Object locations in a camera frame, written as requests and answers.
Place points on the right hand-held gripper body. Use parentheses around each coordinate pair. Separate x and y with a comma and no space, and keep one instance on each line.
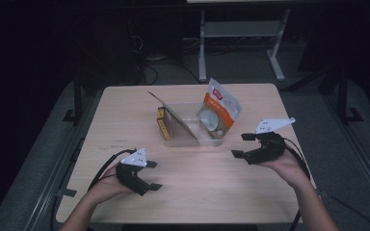
(268,149)

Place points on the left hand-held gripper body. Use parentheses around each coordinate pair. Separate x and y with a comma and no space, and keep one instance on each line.
(131,176)

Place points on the orange white snack pouch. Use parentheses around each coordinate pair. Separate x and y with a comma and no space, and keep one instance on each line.
(220,109)

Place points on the green red snack packet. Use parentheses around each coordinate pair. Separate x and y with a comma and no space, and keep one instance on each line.
(179,123)

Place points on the clear plastic container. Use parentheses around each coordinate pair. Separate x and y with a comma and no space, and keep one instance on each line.
(191,115)

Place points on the person's right hand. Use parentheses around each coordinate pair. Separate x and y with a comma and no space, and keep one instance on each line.
(285,168)

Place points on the person's left hand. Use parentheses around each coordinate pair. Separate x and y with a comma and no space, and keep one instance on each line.
(106,189)

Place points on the grey tape piece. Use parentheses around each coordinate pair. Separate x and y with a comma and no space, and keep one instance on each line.
(66,192)
(323,193)

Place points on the black metal stand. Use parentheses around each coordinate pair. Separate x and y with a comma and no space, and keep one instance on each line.
(78,96)
(343,96)

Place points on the white metal stand frame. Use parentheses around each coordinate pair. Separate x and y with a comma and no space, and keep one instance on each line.
(202,48)

